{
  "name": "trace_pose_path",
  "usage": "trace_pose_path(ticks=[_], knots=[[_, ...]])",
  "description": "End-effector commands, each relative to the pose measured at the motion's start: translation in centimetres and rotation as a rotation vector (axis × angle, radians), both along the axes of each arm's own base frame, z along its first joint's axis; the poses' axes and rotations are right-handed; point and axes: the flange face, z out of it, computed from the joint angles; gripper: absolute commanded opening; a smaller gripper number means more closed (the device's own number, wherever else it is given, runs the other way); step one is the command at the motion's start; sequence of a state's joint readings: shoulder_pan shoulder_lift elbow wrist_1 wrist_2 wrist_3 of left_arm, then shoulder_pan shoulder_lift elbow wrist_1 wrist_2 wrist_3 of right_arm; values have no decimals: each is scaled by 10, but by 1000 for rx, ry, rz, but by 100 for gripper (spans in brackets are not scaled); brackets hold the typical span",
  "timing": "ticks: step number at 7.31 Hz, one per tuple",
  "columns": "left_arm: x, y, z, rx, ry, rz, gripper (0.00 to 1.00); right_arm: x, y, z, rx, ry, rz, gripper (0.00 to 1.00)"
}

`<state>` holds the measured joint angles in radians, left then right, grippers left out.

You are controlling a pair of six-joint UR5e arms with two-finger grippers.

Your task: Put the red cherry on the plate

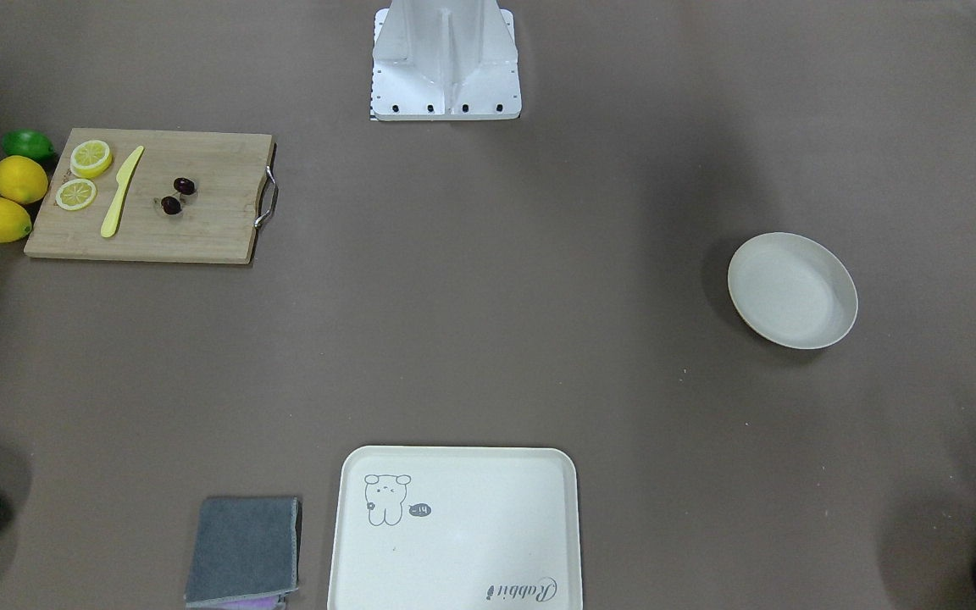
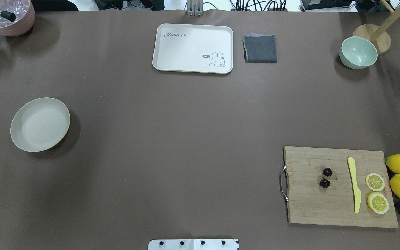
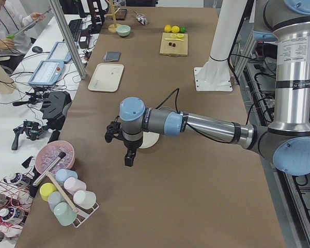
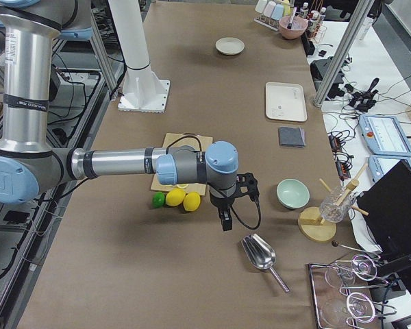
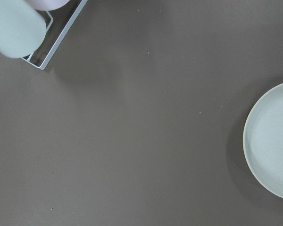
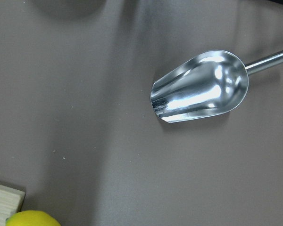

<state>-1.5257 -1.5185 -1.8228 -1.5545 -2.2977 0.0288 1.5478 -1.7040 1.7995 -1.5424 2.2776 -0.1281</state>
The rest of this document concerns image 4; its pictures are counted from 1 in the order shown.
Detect black monitor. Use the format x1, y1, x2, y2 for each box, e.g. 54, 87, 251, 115
357, 160, 411, 256

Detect cream rectangular tray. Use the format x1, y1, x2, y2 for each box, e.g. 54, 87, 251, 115
265, 82, 308, 123

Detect bottles in copper basket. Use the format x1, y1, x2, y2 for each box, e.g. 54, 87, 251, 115
299, 1, 327, 45

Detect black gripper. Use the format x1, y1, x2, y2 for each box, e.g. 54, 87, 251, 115
208, 173, 260, 232

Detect mint green bowl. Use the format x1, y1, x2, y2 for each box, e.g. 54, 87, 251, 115
276, 179, 310, 210

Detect metal scoop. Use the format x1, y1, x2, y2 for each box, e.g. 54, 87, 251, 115
241, 234, 290, 293

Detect aluminium frame post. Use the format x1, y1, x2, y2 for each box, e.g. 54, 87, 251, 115
313, 0, 374, 108

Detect yellow lemon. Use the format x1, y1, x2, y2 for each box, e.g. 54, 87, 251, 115
183, 192, 201, 212
165, 188, 186, 207

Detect clear glass cup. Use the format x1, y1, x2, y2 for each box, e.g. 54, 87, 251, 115
319, 186, 356, 223

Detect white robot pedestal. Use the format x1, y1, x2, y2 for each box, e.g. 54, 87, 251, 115
109, 0, 171, 113

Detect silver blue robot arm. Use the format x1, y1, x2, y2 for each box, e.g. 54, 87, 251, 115
0, 1, 259, 230

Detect wooden cutting board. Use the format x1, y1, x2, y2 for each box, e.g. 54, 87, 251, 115
150, 132, 213, 197

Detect wire glass holder rack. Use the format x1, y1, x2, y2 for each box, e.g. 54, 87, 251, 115
308, 254, 397, 328

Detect round cream plate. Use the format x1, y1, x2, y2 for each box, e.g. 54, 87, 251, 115
215, 37, 245, 56

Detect green lime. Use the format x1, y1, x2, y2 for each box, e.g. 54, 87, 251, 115
151, 191, 166, 208

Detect wooden cup rack stand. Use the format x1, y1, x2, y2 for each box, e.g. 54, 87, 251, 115
298, 163, 369, 243

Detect grey folded cloth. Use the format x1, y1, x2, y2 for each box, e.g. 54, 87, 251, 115
278, 126, 306, 148

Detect blue teach pendant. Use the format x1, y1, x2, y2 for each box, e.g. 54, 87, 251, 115
368, 155, 411, 183
358, 114, 411, 158

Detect pink bowl with ice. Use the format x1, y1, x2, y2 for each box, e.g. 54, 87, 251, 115
279, 16, 308, 40

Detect cup rack with pastel cups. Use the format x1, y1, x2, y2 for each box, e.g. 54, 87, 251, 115
254, 0, 295, 31

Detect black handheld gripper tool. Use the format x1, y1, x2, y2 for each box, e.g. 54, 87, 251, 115
344, 77, 379, 113

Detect black plastic housing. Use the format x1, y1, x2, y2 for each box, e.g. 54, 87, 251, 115
309, 56, 346, 101

